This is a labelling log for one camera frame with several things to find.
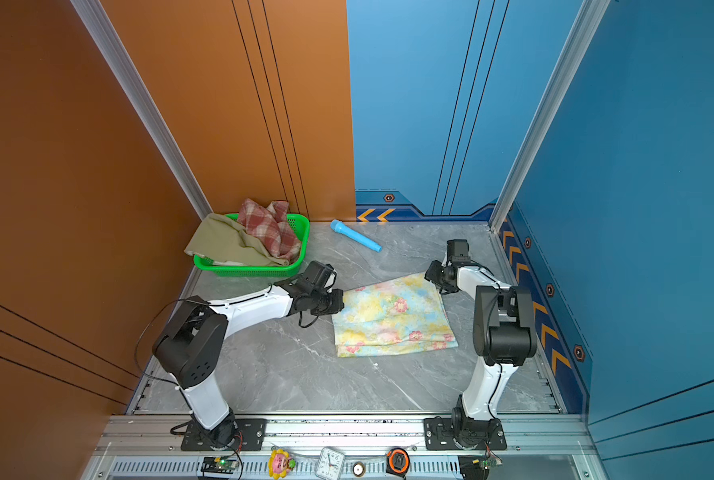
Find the small round brass object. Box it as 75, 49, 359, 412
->
352, 461, 366, 478

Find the floral pastel skirt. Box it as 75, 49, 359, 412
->
332, 273, 458, 358

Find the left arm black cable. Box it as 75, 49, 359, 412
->
133, 296, 214, 391

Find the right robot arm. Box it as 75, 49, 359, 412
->
424, 239, 538, 451

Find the right circuit board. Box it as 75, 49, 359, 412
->
458, 455, 503, 480

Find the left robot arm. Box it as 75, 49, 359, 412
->
152, 261, 344, 451

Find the blue toy microphone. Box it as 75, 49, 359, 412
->
330, 219, 382, 252

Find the olive green skirt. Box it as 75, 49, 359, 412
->
185, 214, 290, 267

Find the yellow pink flower toy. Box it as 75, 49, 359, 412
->
268, 449, 297, 480

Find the red plaid skirt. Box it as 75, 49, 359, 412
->
238, 198, 302, 263

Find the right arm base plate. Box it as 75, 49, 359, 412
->
423, 416, 508, 451

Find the green circuit board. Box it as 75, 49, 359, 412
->
200, 456, 244, 479

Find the aluminium front rail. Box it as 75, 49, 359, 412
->
81, 413, 607, 479

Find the orange black tape measure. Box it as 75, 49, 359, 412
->
386, 447, 411, 479

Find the green plastic basket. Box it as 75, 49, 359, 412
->
185, 214, 311, 277

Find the small white clock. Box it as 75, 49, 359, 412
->
315, 447, 346, 480

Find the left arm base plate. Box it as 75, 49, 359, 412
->
181, 418, 267, 453

